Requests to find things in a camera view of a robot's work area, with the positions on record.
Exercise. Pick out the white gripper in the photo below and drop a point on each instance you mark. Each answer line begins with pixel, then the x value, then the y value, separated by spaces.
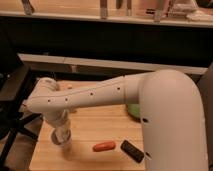
pixel 62 133

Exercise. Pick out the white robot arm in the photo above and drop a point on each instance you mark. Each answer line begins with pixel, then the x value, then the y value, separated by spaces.
pixel 171 110

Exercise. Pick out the orange-red oblong object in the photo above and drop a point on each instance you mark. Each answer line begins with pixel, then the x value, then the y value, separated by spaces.
pixel 104 146

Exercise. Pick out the black tripod stand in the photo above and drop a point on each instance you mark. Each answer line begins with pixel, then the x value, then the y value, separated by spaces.
pixel 15 85

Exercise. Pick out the green round object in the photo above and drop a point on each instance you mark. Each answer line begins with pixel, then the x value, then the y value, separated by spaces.
pixel 133 110

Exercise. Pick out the black rectangular block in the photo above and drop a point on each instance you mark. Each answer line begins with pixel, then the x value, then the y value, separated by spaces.
pixel 132 151

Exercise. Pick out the long white shelf bar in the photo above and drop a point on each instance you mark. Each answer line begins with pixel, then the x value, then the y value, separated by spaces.
pixel 73 61

